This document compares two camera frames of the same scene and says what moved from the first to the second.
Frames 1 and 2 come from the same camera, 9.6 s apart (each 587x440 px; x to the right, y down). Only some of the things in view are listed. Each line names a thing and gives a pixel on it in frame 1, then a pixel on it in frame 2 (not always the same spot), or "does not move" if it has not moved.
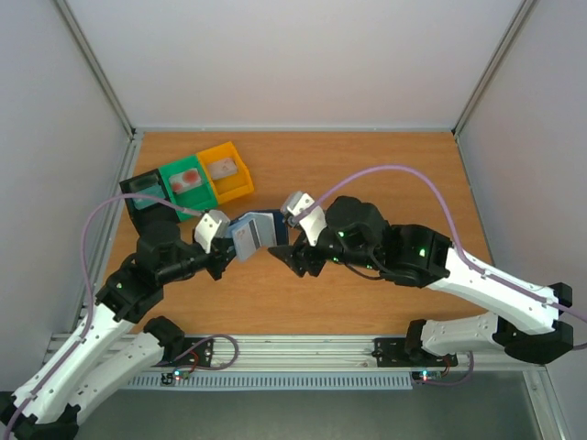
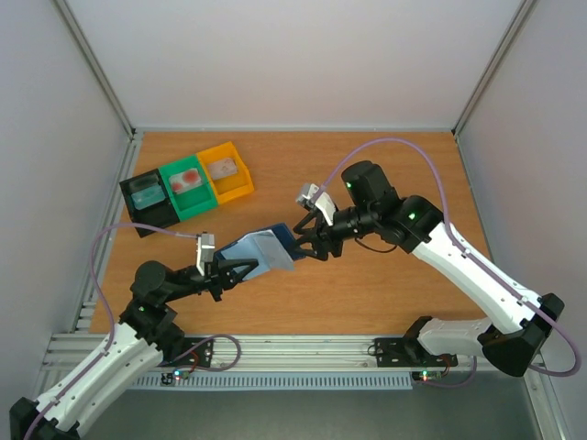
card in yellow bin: [222, 168] does not move
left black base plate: [195, 352] does not move
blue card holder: [271, 228] -> [273, 247]
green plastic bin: [187, 185] does not move
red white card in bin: [186, 180] does not move
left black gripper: [221, 247] -> [220, 273]
